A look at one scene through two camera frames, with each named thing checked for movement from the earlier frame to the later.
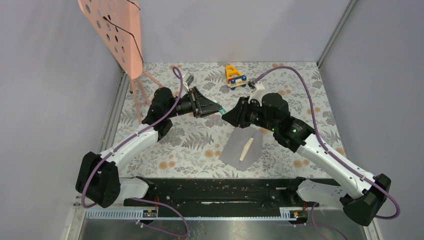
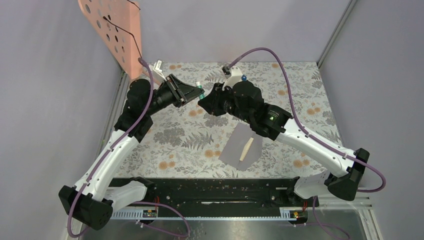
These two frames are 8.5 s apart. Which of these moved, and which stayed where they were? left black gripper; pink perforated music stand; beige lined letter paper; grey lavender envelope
Moved: left black gripper
Stayed: beige lined letter paper; grey lavender envelope; pink perforated music stand
